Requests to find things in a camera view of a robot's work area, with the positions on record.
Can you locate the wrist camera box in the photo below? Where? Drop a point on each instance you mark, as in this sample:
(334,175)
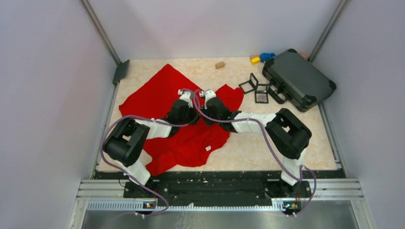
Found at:
(207,95)
(187,96)

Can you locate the black corner bracket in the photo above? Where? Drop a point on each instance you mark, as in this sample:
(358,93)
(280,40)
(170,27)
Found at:
(121,72)

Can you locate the round glitter brooch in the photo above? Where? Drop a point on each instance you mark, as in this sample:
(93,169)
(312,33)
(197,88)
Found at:
(261,98)

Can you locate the open black brooch box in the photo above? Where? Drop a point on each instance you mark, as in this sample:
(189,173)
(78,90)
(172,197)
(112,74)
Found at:
(250,85)

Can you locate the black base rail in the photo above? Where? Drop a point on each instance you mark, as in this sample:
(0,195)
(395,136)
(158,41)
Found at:
(214,189)

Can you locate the dark grey carrying case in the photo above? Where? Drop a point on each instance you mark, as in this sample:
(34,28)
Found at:
(293,78)

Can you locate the yellow toy block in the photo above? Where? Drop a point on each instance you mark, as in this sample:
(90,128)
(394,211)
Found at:
(255,60)

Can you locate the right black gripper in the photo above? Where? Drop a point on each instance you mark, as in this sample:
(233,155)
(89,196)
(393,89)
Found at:
(205,110)

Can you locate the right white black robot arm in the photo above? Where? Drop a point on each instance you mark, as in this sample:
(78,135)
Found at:
(283,132)

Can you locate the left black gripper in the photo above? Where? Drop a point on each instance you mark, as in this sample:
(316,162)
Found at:
(193,112)

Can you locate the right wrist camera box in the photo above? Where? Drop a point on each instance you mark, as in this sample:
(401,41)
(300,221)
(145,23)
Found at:
(207,95)

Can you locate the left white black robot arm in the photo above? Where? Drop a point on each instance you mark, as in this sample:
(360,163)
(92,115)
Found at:
(125,142)

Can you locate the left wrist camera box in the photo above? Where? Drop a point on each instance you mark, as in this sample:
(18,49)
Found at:
(187,96)

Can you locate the brown wooden block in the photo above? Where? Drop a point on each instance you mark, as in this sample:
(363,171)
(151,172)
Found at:
(220,65)

